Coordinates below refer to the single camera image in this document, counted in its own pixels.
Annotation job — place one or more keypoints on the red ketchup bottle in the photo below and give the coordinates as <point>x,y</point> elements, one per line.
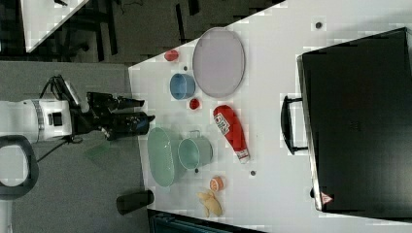
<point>229,124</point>

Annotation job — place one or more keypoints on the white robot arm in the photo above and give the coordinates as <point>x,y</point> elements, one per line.
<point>32,121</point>

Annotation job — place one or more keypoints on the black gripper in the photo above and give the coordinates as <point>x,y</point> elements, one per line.
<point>97,113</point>

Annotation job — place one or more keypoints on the green mug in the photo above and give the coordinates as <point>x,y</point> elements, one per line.
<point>195,151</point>

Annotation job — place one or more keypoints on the black cylinder post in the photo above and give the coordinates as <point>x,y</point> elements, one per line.
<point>134,201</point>

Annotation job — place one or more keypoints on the white background table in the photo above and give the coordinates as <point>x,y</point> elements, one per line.
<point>40,18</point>

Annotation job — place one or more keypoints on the black toaster oven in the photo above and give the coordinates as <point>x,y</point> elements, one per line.
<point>356,99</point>

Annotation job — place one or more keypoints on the blue bowl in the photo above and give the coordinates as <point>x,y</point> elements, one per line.
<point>182,86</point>

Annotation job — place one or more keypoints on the grey round plate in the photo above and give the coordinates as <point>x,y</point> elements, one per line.
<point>218,62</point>

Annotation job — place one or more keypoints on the red strawberry near bowl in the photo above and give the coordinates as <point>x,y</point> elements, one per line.
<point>194,104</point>

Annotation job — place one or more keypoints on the orange slice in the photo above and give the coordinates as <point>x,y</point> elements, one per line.
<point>216,184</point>

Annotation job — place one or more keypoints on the red strawberry near edge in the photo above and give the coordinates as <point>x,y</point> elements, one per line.
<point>171,55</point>

